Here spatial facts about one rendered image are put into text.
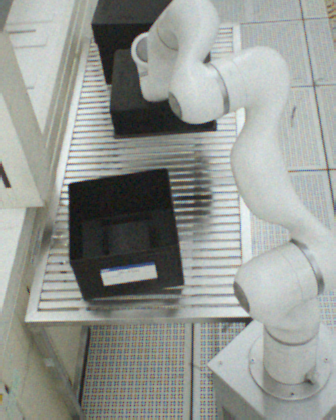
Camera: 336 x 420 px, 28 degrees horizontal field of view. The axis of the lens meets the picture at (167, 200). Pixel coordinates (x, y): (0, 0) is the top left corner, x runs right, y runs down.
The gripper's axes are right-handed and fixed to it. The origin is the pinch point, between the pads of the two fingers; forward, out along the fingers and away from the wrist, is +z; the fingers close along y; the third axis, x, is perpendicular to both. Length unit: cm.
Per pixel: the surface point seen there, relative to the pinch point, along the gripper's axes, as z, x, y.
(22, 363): -17, 77, 41
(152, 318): -21, 66, 5
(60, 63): 41, -11, 38
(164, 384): 47, 105, 11
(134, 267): -23, 52, 8
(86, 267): -26, 51, 20
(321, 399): -37, 82, -34
